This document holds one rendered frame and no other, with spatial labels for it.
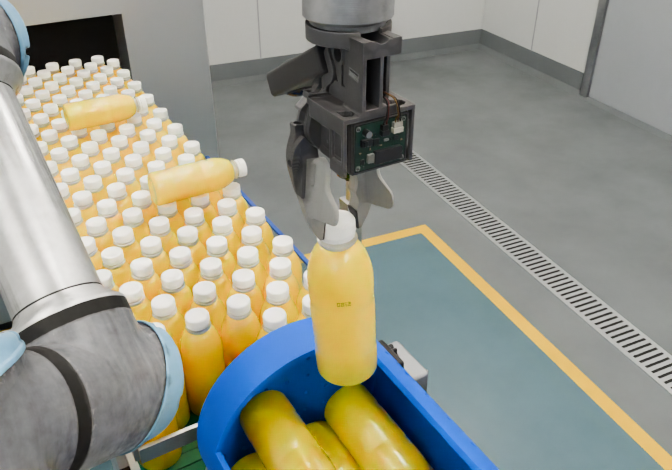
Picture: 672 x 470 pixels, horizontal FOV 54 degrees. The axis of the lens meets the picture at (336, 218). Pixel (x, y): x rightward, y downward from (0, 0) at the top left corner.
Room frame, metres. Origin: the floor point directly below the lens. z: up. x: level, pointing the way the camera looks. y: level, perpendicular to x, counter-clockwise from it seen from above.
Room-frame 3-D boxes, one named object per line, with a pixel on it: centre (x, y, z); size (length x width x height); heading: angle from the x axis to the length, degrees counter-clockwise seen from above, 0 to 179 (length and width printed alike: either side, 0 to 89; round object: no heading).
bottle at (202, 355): (0.82, 0.22, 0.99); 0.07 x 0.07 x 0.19
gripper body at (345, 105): (0.54, -0.01, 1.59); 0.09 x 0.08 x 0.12; 31
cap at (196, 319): (0.82, 0.22, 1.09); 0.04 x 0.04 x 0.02
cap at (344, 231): (0.56, 0.00, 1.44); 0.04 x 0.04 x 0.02
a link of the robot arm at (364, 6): (0.54, -0.01, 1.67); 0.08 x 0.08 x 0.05
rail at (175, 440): (0.76, 0.12, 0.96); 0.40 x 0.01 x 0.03; 121
